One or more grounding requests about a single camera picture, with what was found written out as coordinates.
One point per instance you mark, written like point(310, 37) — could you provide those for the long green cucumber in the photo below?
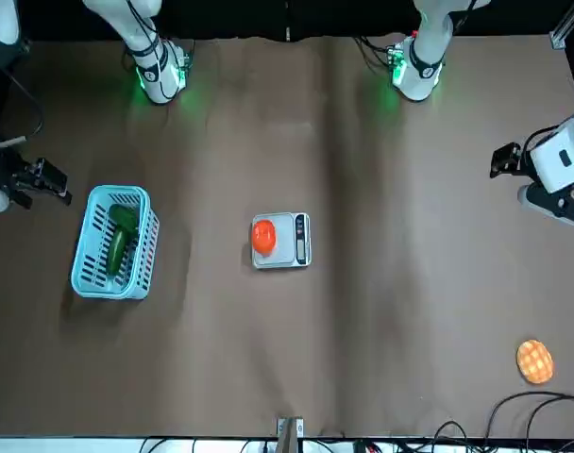
point(117, 252)

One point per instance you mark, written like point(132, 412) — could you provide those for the white side desk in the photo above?
point(79, 446)

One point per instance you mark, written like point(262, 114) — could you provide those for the silver digital kitchen scale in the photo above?
point(287, 255)

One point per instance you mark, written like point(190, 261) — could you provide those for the left wrist black flat plate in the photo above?
point(505, 160)

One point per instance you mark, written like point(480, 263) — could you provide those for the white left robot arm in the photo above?
point(424, 71)

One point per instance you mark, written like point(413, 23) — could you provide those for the round orange checkered bread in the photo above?
point(535, 362)

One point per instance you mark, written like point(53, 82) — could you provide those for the aluminium profile frame bar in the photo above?
point(26, 46)
point(557, 40)

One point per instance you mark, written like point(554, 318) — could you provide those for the aluminium profile camera post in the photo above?
point(296, 427)

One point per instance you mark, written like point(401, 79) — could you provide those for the red tomato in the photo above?
point(263, 236)

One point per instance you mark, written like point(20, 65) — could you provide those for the wrist black flat plate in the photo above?
point(505, 160)
point(48, 177)

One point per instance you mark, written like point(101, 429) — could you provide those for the right wrist black flat plate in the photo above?
point(48, 177)

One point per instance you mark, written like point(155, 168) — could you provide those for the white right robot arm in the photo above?
point(157, 80)

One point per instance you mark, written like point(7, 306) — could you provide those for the light blue plastic basket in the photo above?
point(103, 293)

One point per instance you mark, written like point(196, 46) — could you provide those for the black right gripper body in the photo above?
point(1, 169)

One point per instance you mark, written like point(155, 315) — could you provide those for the black backdrop curtain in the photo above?
point(287, 14)

